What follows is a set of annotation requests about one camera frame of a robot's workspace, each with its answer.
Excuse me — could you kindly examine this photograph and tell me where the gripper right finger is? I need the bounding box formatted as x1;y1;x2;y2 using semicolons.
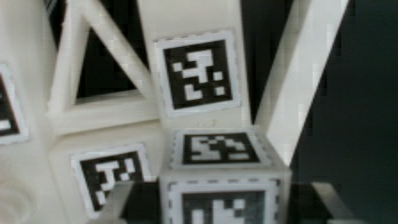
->
312;182;369;224

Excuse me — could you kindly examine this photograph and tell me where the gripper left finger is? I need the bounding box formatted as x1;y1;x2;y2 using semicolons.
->
88;181;136;224

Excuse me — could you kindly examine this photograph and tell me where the white tagged cube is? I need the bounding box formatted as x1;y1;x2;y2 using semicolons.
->
161;128;292;224

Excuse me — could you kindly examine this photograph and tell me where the white chair back frame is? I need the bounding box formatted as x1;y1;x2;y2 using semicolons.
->
0;0;349;224

